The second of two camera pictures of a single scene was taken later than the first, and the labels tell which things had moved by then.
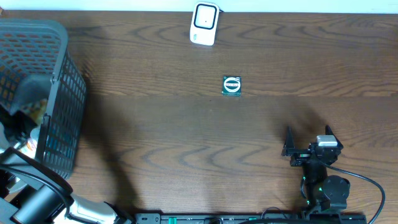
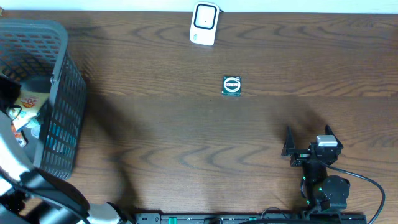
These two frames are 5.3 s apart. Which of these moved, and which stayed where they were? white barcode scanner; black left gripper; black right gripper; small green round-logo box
Moved: black left gripper
Stayed: white barcode scanner; small green round-logo box; black right gripper
